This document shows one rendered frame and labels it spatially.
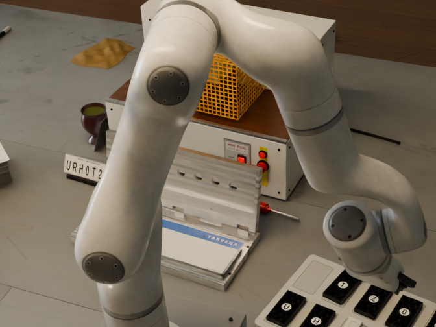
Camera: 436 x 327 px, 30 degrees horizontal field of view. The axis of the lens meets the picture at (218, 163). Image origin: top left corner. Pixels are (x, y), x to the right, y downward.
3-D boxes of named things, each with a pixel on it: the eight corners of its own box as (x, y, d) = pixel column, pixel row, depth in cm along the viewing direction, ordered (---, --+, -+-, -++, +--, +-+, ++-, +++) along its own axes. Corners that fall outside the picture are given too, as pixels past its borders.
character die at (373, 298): (353, 311, 184) (353, 307, 184) (372, 285, 191) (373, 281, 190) (373, 320, 182) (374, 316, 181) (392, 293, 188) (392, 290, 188)
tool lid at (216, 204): (106, 131, 212) (109, 128, 214) (106, 194, 221) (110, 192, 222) (259, 170, 195) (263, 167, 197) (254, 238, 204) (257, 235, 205)
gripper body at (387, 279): (331, 261, 144) (344, 279, 154) (384, 282, 139) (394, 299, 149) (348, 224, 146) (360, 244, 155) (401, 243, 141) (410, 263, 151)
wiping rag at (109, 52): (104, 73, 281) (104, 69, 280) (65, 61, 288) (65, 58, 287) (143, 45, 296) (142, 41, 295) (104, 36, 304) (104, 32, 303)
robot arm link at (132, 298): (92, 317, 149) (68, 222, 134) (115, 246, 163) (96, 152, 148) (157, 321, 147) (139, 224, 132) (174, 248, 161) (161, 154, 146)
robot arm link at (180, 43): (147, 238, 150) (128, 305, 137) (84, 217, 148) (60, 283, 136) (235, 13, 118) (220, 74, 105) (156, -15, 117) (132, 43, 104)
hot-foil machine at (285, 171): (111, 157, 240) (95, 41, 217) (178, 91, 268) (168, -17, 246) (357, 222, 211) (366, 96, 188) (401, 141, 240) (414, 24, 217)
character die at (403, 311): (385, 325, 180) (385, 321, 180) (402, 298, 187) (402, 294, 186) (405, 333, 178) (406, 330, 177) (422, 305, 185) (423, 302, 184)
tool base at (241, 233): (71, 242, 209) (68, 231, 207) (113, 196, 224) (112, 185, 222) (224, 291, 193) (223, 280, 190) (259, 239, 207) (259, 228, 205)
